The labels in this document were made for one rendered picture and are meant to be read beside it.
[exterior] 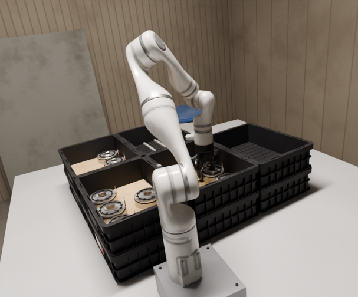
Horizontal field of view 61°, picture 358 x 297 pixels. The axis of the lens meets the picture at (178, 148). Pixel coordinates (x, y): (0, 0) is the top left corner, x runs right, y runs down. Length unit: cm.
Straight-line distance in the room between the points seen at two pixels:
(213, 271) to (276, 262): 26
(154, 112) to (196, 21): 282
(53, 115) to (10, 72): 48
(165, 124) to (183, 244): 30
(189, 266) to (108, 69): 263
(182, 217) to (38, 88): 237
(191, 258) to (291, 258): 39
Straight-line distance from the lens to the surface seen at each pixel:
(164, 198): 70
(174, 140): 75
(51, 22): 317
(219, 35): 369
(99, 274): 112
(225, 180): 106
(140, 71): 90
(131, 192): 125
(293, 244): 116
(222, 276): 90
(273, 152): 150
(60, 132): 296
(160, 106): 78
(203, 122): 114
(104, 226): 92
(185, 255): 82
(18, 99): 297
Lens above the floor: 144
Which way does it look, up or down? 22 degrees down
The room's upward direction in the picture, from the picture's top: 7 degrees counter-clockwise
